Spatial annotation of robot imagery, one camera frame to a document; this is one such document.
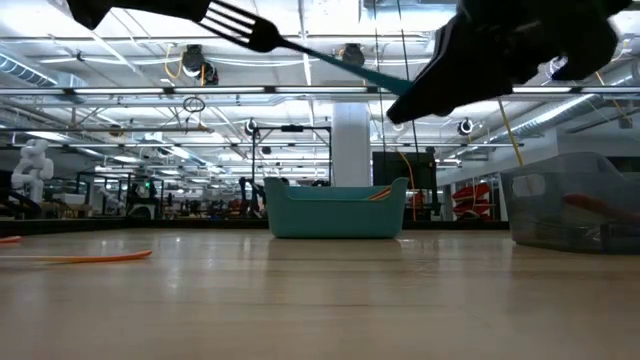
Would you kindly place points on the black screen panel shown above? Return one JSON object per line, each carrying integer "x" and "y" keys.
{"x": 395, "y": 167}

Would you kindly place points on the grey translucent plastic bin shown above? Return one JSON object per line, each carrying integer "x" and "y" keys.
{"x": 550, "y": 215}

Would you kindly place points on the black aluminium table frame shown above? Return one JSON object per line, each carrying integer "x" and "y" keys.
{"x": 450, "y": 224}

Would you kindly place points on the black background robot arm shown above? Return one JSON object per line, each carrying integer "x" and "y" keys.
{"x": 250, "y": 192}

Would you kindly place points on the red storage bins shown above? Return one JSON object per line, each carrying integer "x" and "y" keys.
{"x": 472, "y": 192}

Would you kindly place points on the white round pillar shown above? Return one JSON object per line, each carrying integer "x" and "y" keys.
{"x": 351, "y": 150}

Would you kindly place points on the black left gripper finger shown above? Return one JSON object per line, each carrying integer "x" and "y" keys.
{"x": 140, "y": 7}

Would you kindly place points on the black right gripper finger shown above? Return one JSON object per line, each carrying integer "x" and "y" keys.
{"x": 465, "y": 75}

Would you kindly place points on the black gantry frame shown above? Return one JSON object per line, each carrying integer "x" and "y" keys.
{"x": 292, "y": 128}

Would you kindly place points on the teal plastic bin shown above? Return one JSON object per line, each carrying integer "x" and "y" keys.
{"x": 335, "y": 215}

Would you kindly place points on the silver ventilation duct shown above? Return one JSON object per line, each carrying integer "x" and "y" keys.
{"x": 25, "y": 70}
{"x": 550, "y": 116}

